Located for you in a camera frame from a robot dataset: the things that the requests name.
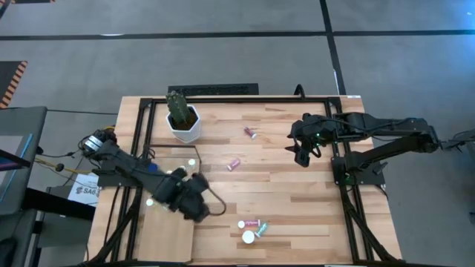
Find white plant pot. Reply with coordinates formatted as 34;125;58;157
165;104;202;145

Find black floor beam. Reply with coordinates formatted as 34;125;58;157
22;187;96;220

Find teal pill vial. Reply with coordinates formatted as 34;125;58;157
253;221;269;239

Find green cactus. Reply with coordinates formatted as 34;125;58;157
165;90;194;125

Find black and yellow cables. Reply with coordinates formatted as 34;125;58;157
35;125;117;177

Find light wooden tray board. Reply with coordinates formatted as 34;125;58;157
137;144;203;265

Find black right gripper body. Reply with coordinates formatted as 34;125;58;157
289;113;335;156

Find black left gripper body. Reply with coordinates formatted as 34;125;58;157
155;168;211;223

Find orange black striped floor mat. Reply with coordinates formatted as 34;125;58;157
0;60;29;110

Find grey side cart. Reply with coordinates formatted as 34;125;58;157
0;106;48;267

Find black floor grate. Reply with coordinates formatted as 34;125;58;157
167;82;260;96

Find large white round lid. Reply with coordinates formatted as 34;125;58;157
240;229;256;245

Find white paper sign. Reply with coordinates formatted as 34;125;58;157
68;172;100;208

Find black metal table frame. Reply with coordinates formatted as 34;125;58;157
83;95;405;267

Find black equipment stand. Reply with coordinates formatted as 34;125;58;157
441;128;475;152

